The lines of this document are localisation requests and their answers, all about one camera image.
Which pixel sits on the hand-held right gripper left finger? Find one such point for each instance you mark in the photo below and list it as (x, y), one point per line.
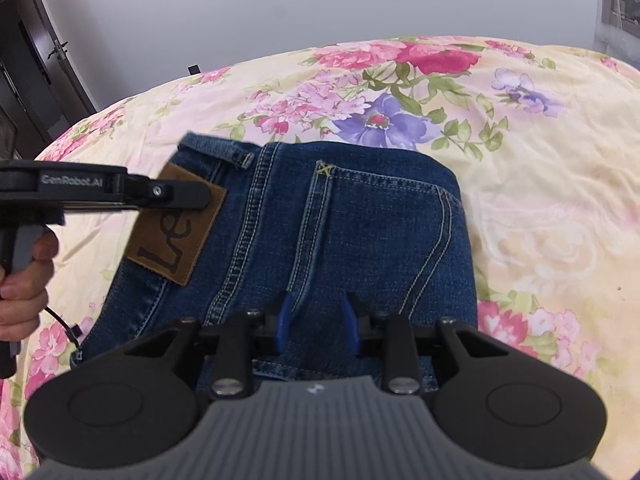
(284, 322)

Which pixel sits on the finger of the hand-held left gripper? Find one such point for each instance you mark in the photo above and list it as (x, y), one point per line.
(175, 194)

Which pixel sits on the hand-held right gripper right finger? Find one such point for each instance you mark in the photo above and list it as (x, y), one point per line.
(352, 327)

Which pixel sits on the blue denim pants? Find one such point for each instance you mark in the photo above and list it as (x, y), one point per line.
(340, 220)

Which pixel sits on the person's left hand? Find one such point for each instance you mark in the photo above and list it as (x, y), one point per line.
(25, 290)

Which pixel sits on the dark wooden door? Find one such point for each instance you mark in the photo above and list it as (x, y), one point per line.
(35, 50)

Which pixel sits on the floral bed sheet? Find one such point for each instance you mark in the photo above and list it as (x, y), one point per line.
(540, 200)

